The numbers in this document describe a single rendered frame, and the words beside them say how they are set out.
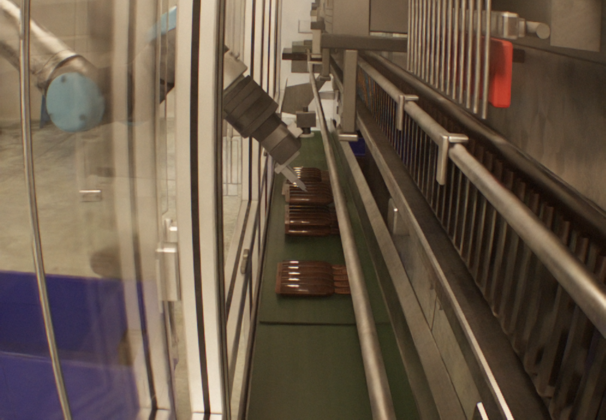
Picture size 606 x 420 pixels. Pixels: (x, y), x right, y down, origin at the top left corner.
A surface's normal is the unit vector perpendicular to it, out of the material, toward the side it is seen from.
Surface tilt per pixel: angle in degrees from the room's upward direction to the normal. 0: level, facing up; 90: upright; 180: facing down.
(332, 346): 2
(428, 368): 55
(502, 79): 90
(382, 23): 90
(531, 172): 90
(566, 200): 90
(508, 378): 0
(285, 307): 2
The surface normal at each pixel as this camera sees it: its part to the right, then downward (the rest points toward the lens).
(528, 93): -1.00, -0.02
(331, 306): 0.03, -0.97
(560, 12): 0.02, 0.29
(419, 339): -0.80, -0.58
